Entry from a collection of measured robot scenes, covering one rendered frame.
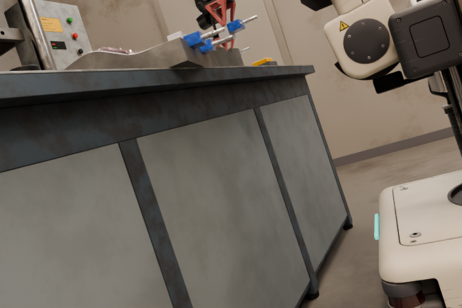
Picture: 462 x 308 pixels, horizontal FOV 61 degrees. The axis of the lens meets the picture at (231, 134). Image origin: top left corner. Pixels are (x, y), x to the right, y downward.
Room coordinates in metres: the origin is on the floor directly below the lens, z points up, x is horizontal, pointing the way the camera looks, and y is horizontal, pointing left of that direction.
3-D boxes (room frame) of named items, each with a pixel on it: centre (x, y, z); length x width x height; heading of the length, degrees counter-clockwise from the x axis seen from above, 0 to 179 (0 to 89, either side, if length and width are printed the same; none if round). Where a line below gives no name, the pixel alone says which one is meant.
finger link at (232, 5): (1.27, -0.10, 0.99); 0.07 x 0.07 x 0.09; 64
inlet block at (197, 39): (0.94, 0.00, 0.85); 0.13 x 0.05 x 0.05; 79
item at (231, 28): (1.24, -0.13, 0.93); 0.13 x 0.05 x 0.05; 63
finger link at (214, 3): (1.25, -0.09, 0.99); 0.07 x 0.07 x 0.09; 64
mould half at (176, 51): (1.04, 0.26, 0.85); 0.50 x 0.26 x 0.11; 79
